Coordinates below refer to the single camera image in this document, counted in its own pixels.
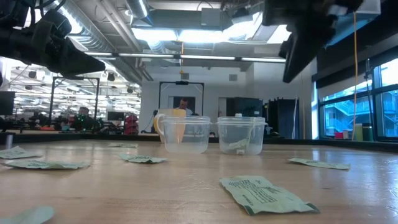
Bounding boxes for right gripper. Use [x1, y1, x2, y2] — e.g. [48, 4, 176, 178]
[262, 0, 364, 83]

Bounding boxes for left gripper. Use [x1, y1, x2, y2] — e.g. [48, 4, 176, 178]
[0, 9, 106, 78]

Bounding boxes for green paper packet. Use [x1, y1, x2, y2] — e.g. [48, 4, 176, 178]
[0, 146, 43, 160]
[2, 159, 91, 170]
[287, 157, 351, 170]
[219, 175, 321, 217]
[108, 142, 139, 149]
[0, 205, 55, 224]
[228, 138, 251, 152]
[118, 154, 169, 164]

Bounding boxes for person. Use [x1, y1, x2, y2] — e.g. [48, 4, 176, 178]
[73, 106, 95, 131]
[174, 98, 195, 116]

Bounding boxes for dark partition curtain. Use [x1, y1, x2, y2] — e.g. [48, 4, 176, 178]
[267, 98, 300, 140]

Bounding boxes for black tripod stand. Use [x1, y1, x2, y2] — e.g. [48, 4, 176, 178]
[365, 58, 374, 139]

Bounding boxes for dark cabinet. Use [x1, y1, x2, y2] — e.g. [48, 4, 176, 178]
[233, 97, 264, 118]

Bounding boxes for black computer monitor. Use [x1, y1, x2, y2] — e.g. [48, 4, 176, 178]
[0, 91, 16, 116]

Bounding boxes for red tool cart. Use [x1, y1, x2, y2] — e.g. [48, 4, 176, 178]
[124, 114, 139, 136]

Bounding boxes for light green cup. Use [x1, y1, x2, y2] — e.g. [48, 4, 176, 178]
[353, 123, 364, 142]

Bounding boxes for clear plastic container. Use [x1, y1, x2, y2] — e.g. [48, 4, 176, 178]
[160, 115, 213, 154]
[216, 114, 268, 156]

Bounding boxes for dark green bottle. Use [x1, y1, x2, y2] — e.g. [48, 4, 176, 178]
[362, 123, 374, 142]

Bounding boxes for ceiling light strip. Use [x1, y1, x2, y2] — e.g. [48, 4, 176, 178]
[83, 52, 287, 63]

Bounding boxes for black gantry frame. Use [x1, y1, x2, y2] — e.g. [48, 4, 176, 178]
[158, 81, 205, 118]
[50, 75, 101, 121]

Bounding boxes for black aluminium table frame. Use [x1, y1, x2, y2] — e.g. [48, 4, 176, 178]
[0, 131, 398, 153]

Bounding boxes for orange mug white handle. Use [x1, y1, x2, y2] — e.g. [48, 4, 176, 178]
[154, 108, 187, 144]

